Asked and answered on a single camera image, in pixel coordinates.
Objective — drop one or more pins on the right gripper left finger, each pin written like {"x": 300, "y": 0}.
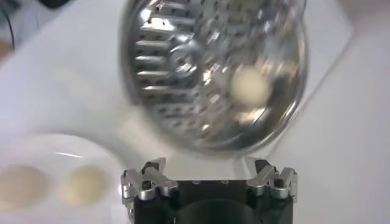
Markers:
{"x": 158, "y": 179}

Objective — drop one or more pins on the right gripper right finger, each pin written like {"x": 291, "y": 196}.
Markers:
{"x": 265, "y": 179}

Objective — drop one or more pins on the white steamed baozi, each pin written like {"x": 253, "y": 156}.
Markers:
{"x": 83, "y": 185}
{"x": 250, "y": 86}
{"x": 21, "y": 185}

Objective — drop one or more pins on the perforated steel steamer basket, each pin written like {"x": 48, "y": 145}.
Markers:
{"x": 182, "y": 61}

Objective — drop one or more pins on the large white plate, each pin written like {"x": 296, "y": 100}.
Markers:
{"x": 45, "y": 146}

